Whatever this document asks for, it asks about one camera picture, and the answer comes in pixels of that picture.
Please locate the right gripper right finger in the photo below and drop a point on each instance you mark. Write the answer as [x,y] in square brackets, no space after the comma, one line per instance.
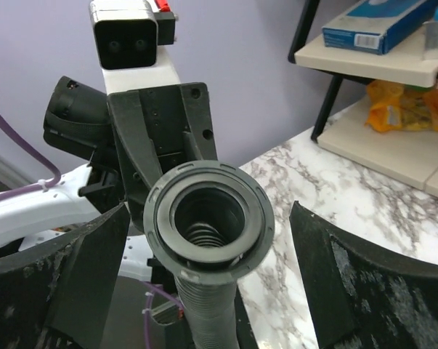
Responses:
[361,295]

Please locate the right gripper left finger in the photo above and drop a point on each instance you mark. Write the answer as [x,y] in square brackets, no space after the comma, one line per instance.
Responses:
[57,294]

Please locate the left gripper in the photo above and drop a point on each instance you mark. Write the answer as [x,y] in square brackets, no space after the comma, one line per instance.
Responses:
[156,129]

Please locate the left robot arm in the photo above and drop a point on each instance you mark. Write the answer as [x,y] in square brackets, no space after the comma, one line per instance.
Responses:
[29,215]

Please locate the beige black shelf rack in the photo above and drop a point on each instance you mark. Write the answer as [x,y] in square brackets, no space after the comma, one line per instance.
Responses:
[410,157]

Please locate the orange snack bag lower shelf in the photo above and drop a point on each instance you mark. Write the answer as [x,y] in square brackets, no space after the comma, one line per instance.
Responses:
[400,107]

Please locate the blue razor box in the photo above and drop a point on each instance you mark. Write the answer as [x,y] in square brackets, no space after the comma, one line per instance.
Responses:
[376,27]

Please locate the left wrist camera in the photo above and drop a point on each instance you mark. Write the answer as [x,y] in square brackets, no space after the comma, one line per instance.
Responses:
[128,34]

